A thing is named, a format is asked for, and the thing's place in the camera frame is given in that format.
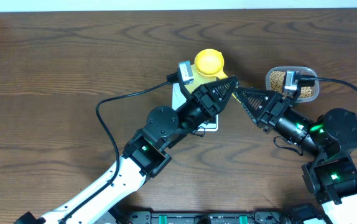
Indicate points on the yellow measuring scoop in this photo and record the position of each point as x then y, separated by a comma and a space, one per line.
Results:
207, 67

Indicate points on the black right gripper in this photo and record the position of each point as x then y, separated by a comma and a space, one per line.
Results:
277, 106

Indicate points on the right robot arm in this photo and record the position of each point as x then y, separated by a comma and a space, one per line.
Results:
332, 176

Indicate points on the clear plastic container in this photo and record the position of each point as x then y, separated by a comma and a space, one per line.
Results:
301, 71

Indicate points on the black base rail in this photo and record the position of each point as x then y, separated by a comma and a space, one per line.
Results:
146, 217

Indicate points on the white digital kitchen scale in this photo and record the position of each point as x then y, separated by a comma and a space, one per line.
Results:
178, 99

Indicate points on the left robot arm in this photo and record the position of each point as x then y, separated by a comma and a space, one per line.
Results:
144, 155

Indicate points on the soybeans pile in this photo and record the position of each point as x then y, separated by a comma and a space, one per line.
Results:
277, 83

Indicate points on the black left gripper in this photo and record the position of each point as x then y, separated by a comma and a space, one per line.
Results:
204, 102

